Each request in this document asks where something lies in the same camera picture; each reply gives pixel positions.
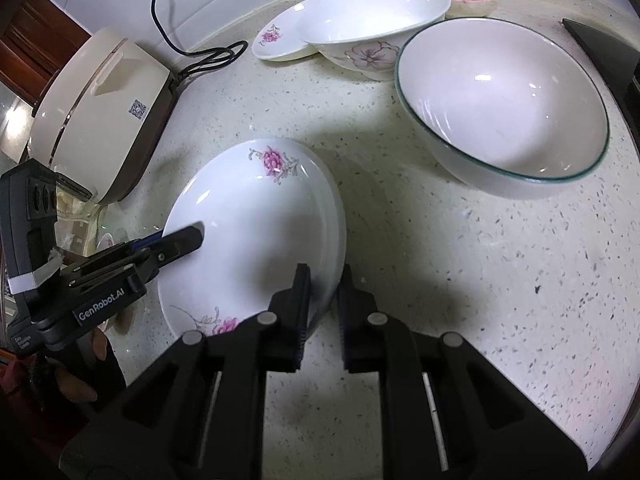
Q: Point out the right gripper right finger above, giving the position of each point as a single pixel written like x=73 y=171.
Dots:
x=357 y=340

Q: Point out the white bowl grey flower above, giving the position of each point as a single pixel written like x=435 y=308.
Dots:
x=366 y=36

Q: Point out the person's left hand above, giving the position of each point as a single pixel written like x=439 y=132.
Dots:
x=88 y=371

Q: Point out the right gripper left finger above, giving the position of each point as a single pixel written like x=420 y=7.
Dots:
x=287 y=336

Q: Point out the black gas stove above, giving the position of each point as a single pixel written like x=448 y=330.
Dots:
x=618 y=65

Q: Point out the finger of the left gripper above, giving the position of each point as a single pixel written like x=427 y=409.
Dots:
x=161 y=248

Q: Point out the cream electric rice cooker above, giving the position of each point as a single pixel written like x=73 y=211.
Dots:
x=100 y=118

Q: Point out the far white floral plate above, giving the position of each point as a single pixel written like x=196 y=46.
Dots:
x=279 y=40

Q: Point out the large white green-rimmed bowl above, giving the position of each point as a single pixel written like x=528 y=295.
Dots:
x=503 y=108

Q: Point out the white plate pink flowers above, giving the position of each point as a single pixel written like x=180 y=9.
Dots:
x=264 y=207

